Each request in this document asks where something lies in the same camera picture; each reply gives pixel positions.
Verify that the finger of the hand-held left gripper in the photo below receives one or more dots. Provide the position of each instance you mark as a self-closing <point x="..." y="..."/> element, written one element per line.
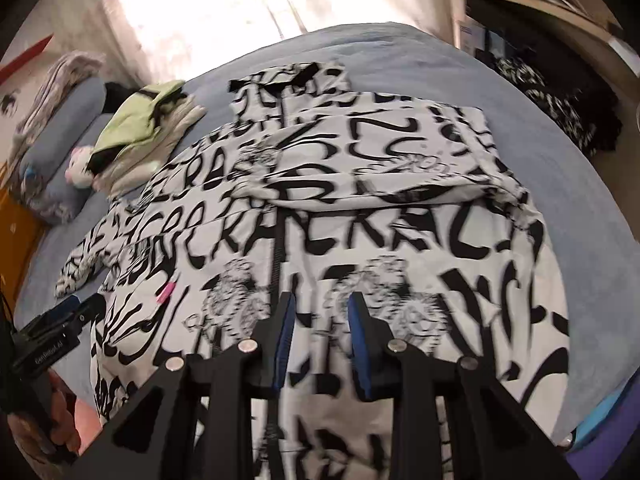
<point x="69" y="304"/>
<point x="94" y="305"/>

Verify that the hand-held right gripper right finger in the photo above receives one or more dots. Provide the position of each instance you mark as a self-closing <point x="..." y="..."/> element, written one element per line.
<point x="357" y="352"/>

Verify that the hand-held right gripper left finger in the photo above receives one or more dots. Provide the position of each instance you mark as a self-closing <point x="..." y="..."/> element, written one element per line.
<point x="284" y="342"/>

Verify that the black and white printed jacket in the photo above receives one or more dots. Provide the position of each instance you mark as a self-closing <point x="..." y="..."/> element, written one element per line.
<point x="310" y="210"/>

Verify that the black and white clothes pile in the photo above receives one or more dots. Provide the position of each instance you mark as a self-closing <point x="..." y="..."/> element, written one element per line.
<point x="560" y="102"/>

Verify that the person's left hand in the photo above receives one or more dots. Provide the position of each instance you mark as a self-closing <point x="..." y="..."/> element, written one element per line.
<point x="70" y="412"/>

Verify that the orange wooden cabinet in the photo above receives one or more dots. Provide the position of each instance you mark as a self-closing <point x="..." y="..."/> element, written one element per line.
<point x="17" y="240"/>

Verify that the white pink plush toy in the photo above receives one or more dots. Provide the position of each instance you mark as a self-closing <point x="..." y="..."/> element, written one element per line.
<point x="80" y="166"/>

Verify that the beige folded garment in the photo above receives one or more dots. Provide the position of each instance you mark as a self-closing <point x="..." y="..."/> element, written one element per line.
<point x="170" y="137"/>

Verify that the black cloth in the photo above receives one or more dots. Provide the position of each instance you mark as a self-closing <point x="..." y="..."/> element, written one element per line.
<point x="120" y="97"/>

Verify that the folded patterned quilt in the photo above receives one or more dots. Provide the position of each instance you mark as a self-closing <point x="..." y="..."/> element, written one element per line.
<point x="65" y="72"/>

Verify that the purple cloth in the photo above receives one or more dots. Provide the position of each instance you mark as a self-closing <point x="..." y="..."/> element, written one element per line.
<point x="612" y="452"/>

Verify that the light blue blanket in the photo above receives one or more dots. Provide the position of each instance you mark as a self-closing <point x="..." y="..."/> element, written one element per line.
<point x="400" y="60"/>

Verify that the blue box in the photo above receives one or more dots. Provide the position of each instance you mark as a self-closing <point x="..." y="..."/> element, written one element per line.
<point x="482" y="40"/>

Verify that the wooden shelf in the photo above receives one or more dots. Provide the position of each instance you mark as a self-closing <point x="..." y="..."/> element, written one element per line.
<point x="560" y="10"/>

